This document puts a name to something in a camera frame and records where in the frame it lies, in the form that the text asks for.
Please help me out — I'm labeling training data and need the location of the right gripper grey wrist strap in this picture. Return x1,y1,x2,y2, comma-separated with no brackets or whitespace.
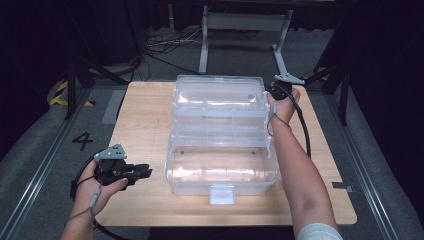
266,100,292,138

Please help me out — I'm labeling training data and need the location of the left gripper grey wrist strap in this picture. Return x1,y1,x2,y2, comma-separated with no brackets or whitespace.
67,187,103,223

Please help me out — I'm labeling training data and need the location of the person's right hand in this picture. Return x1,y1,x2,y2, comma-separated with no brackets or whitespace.
266,87,302,125

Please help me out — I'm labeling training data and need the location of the bundle of floor cables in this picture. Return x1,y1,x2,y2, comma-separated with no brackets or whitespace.
143,26,204,76

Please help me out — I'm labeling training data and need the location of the clear plastic storage box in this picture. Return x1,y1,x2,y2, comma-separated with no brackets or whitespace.
164,74,280,205

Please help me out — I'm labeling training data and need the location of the black tripod stand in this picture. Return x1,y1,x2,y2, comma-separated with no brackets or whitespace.
296,63,351,126
63,49,143,120

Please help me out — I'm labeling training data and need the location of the white sleeve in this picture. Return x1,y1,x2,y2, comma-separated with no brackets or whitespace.
296,222,344,240

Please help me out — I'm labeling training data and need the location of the person's left hand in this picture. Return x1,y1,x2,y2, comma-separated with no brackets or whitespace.
70,159,129,218

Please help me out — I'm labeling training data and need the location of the grey metal stand frame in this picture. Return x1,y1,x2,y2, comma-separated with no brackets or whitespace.
198,4,294,81

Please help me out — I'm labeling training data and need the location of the yellow black floor tape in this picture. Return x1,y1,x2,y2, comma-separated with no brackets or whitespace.
49,80,96,108

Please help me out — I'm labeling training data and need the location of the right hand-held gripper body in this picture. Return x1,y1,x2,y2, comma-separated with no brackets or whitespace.
268,73,306,101

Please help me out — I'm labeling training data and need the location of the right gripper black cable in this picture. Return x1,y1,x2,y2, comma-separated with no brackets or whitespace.
288,91,312,160

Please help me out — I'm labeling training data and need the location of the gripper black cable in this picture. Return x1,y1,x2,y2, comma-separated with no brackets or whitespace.
69,156,129,240
288,91,312,160

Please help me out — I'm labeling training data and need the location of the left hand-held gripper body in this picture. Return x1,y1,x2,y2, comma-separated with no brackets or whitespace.
94,143,137,191

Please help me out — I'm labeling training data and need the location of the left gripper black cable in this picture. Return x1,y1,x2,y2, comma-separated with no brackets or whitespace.
69,156,129,240

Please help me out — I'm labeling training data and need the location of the gripper grey wrist strap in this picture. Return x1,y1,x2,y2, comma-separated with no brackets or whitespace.
67,187,103,223
266,100,292,138

